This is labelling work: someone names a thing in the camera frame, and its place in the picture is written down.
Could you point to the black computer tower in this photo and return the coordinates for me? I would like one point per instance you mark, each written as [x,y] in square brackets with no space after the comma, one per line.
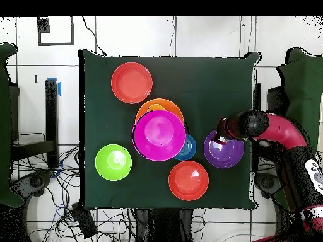
[276,98]

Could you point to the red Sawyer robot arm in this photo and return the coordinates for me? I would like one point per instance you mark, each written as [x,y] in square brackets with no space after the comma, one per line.
[285,131]

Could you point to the black metal stand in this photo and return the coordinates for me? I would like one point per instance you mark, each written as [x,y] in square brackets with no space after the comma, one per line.
[51,113]

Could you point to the small black floor object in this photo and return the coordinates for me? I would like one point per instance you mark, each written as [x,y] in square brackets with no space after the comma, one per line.
[36,79]

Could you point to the neighbouring green cloth table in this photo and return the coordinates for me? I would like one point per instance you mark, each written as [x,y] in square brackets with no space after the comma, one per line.
[5,126]
[302,83]

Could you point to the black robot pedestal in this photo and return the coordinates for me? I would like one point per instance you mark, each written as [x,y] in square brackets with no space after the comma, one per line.
[164,224]

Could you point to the orange plastic bowl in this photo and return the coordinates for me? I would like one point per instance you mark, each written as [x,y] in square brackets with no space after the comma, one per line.
[171,106]

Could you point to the red plastic bowl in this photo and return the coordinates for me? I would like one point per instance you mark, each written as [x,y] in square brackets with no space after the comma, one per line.
[189,180]
[132,83]

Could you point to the green plastic bowl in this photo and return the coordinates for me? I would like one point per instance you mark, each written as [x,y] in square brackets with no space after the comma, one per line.
[113,162]

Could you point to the black power adapter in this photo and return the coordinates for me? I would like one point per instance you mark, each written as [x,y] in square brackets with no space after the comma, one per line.
[84,219]

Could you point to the blue plastic bowl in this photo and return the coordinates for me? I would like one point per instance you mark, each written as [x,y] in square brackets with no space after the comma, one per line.
[189,150]

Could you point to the black rounded floor machine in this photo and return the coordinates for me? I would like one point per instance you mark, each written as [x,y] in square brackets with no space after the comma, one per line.
[35,181]
[266,182]

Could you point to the black square floor frame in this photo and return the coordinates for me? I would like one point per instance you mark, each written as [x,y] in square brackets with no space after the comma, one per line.
[55,44]

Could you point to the pink plastic bowl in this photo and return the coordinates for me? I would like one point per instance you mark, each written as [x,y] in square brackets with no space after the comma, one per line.
[159,136]

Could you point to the blue tape strip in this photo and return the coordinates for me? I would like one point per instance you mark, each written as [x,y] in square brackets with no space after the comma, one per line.
[59,88]

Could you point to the dark green table cloth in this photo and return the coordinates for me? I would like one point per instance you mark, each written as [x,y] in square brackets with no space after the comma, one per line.
[108,100]

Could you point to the purple plastic bowl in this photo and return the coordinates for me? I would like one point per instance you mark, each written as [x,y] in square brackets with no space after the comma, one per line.
[222,155]

